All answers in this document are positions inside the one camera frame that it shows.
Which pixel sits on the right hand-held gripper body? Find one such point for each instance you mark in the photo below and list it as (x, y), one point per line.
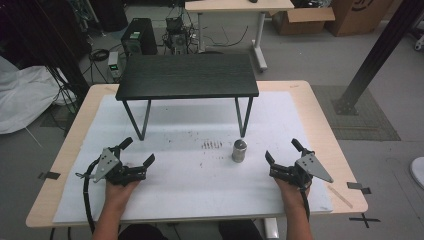
(308, 166)

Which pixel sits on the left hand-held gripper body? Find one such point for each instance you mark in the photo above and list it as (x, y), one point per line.
(115, 171)

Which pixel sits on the small silver metal can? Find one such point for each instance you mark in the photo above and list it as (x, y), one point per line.
(239, 151)

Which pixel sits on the person's left hand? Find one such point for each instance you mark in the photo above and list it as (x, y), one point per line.
(116, 195)

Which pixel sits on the person's right hand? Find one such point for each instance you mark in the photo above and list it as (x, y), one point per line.
(295, 196)

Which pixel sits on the thin wooden stick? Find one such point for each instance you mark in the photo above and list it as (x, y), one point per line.
(340, 196)

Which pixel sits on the black tape piece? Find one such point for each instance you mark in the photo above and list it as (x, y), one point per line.
(50, 175)
(358, 187)

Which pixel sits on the white table mat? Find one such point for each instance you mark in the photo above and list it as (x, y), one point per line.
(200, 190)

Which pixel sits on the person's left leg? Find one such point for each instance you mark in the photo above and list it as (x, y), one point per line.
(141, 233)

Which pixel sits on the person's leg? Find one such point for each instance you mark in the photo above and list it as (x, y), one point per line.
(240, 231)
(141, 233)

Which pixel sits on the white table leg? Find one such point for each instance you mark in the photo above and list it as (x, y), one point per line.
(271, 230)

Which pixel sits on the grey floor mat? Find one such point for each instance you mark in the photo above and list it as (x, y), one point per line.
(366, 123)

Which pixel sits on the black tape cross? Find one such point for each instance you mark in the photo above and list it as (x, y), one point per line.
(364, 220)

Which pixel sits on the grey power supply unit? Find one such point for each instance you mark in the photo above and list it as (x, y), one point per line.
(114, 65)

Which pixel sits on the person's right leg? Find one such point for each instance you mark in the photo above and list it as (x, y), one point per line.
(240, 231)

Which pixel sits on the small black table shelf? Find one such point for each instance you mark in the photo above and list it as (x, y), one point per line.
(186, 75)

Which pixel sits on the black computer tower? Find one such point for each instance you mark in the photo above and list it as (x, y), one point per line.
(140, 36)

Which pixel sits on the white crumpled cloth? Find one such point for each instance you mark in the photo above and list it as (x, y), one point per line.
(26, 96)

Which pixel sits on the white round object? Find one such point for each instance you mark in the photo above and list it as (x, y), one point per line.
(418, 171)

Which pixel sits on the open electronics rig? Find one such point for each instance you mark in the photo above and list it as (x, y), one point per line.
(176, 35)

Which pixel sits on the open cardboard box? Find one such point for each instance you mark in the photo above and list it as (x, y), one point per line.
(300, 21)

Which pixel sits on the dark metal stand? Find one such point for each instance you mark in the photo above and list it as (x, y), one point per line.
(50, 43)

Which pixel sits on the large printed cardboard box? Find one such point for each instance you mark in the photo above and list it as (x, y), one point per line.
(356, 16)

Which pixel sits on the white-legged wooden desk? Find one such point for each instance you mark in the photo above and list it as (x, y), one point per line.
(233, 6)

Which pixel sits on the black metal post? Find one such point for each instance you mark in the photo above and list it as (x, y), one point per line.
(376, 56)

